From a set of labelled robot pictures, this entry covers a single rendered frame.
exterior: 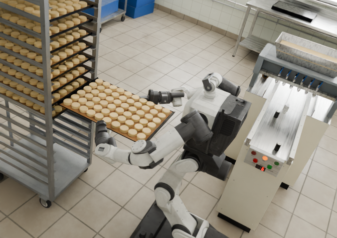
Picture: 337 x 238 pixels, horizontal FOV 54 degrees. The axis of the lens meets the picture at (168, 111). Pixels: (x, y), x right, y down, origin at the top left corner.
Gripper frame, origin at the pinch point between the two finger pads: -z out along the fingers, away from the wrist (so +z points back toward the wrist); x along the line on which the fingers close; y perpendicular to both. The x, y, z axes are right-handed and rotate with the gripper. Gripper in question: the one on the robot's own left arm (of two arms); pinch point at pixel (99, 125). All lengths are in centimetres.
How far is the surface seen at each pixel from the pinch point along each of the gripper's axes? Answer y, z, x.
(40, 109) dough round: 30.8, -33.5, -12.7
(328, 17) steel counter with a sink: -382, -235, -10
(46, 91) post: 27.1, -20.9, 9.8
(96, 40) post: -4, -53, 27
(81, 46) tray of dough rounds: 5, -51, 23
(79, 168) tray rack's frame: 3, -48, -86
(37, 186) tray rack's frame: 36, -35, -86
